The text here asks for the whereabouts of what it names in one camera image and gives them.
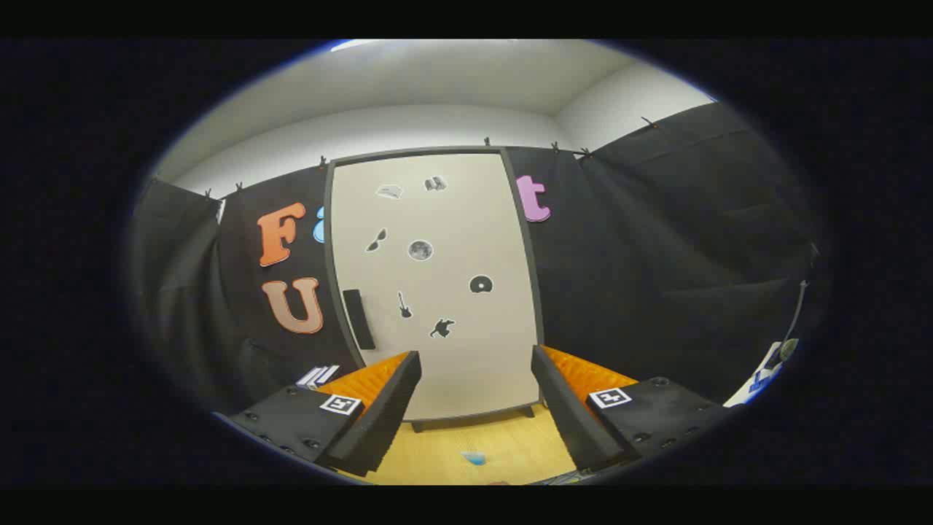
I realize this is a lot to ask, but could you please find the white cabinet door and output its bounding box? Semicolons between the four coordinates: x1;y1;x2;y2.
332;153;540;421

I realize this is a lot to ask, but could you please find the dark grey cabinet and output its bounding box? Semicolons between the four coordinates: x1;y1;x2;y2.
323;146;546;433

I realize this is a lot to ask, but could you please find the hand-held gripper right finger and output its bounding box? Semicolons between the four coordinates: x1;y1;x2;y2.
531;344;732;473

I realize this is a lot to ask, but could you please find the black backdrop cloth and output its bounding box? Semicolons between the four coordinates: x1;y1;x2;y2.
131;102;832;418

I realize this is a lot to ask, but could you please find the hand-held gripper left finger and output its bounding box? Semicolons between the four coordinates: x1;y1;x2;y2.
228;351;423;478

